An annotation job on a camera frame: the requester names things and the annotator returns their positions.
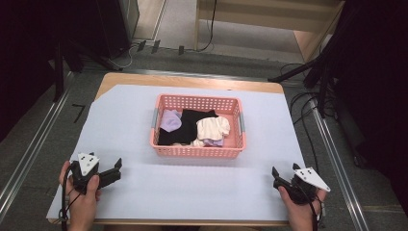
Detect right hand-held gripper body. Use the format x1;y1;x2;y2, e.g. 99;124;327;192
272;166;332;206

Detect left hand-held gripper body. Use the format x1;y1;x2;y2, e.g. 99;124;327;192
70;152;122;195

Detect person's right hand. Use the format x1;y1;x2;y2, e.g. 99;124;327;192
277;186;328;231

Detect person's left hand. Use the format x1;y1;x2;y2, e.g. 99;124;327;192
59;160;102;229

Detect white table sheet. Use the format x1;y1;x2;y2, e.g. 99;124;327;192
46;84;306;222

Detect light purple sock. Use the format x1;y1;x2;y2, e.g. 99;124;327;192
159;109;183;133
203;138;225;148

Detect black sock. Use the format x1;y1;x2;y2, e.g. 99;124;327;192
157;109;219;146

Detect cream white sock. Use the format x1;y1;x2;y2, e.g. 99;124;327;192
195;115;232;141
172;139;206;148

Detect pink plastic basket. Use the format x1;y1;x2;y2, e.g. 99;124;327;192
149;93;247;159

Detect black metal stand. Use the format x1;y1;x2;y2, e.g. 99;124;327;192
51;38;123;103

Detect black tripod stand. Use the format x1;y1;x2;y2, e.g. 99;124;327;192
267;6;360;119

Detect wooden table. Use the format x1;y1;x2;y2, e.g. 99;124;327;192
46;71;291;226

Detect black cabinet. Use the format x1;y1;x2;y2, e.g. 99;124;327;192
94;0;140;60

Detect light wooden shelf unit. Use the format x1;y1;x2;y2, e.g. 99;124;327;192
193;0;346;63

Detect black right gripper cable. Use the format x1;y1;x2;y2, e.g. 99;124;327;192
301;187;323;231

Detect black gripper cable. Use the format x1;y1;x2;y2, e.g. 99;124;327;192
301;187;323;231
59;164;81;231

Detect metal floor rail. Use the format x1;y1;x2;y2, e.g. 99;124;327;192
311;97;370;231
0;71;75;223

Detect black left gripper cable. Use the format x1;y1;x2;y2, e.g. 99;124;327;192
59;164;81;231

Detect black floor cables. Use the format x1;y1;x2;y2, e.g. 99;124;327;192
279;62;338;176

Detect white floor cable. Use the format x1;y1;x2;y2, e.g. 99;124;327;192
108;42;140;70

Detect black hanging cable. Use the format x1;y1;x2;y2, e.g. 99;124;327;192
195;0;218;53

